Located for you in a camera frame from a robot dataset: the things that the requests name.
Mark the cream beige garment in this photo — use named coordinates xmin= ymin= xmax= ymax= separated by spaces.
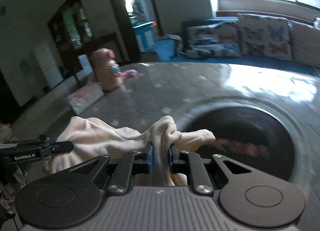
xmin=42 ymin=115 xmax=215 ymax=186

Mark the grey blanket on sofa arm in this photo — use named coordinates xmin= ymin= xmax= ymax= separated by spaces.
xmin=159 ymin=34 xmax=183 ymax=55

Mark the pink tissue pack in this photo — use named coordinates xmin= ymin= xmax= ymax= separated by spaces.
xmin=66 ymin=82 xmax=104 ymax=115

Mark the white refrigerator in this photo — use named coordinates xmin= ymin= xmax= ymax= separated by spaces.
xmin=33 ymin=41 xmax=63 ymax=89

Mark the pink cartoon water bottle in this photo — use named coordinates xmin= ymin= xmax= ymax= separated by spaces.
xmin=90 ymin=48 xmax=123 ymax=92

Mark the dark wooden cabinet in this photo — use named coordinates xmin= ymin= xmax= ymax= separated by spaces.
xmin=47 ymin=0 xmax=93 ymax=75

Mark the blue sofa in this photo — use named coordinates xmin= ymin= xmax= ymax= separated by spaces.
xmin=149 ymin=14 xmax=319 ymax=75

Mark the left butterfly pillow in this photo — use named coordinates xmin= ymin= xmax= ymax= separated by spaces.
xmin=184 ymin=21 xmax=240 ymax=59

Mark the upright butterfly pillow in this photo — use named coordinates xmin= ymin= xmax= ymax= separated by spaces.
xmin=238 ymin=14 xmax=292 ymax=61

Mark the plain grey cushion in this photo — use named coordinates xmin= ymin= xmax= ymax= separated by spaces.
xmin=290 ymin=21 xmax=320 ymax=69

